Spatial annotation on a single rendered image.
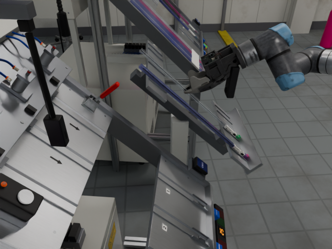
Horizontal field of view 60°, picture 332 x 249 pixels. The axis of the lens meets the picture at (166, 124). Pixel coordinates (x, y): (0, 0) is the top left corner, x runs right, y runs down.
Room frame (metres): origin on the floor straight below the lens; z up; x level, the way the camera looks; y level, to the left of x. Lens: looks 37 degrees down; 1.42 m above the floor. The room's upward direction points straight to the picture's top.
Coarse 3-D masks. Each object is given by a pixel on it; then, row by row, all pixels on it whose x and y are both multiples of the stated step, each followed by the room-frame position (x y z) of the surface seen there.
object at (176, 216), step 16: (160, 160) 0.60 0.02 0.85; (160, 176) 0.54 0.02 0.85; (176, 176) 0.58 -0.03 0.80; (160, 192) 0.49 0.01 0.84; (176, 192) 0.52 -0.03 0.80; (192, 192) 0.56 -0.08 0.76; (160, 208) 0.44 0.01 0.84; (176, 208) 0.47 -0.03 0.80; (192, 208) 0.50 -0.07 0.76; (160, 224) 0.40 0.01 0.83; (176, 224) 0.43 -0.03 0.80; (192, 224) 0.45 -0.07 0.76; (160, 240) 0.36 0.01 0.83; (176, 240) 0.38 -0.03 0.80; (192, 240) 0.41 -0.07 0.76
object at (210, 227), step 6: (210, 186) 0.60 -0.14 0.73; (210, 192) 0.58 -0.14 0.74; (210, 198) 0.56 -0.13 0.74; (210, 204) 0.54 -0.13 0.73; (210, 210) 0.51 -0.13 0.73; (210, 216) 0.50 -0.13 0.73; (210, 222) 0.48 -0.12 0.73; (210, 228) 0.46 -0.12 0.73; (210, 234) 0.44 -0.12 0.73; (210, 240) 0.42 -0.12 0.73; (210, 246) 0.41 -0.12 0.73
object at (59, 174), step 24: (72, 96) 0.61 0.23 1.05; (72, 120) 0.54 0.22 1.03; (96, 120) 0.59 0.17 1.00; (24, 144) 0.41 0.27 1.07; (48, 144) 0.44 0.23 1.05; (72, 144) 0.47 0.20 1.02; (96, 144) 0.51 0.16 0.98; (0, 168) 0.34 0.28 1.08; (24, 168) 0.36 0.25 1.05; (48, 168) 0.39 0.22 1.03; (72, 168) 0.42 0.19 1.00; (48, 192) 0.34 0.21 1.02; (72, 192) 0.37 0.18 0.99; (48, 216) 0.30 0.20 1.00; (72, 216) 0.32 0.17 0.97; (24, 240) 0.25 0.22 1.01; (48, 240) 0.26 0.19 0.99
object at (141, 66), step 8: (144, 72) 0.72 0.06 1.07; (160, 80) 0.73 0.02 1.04; (168, 88) 0.73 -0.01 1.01; (176, 96) 0.73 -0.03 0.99; (184, 104) 0.73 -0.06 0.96; (192, 112) 0.73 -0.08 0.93; (200, 120) 0.73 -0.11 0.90; (216, 128) 0.75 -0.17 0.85; (224, 136) 0.74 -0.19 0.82; (232, 144) 0.74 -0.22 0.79
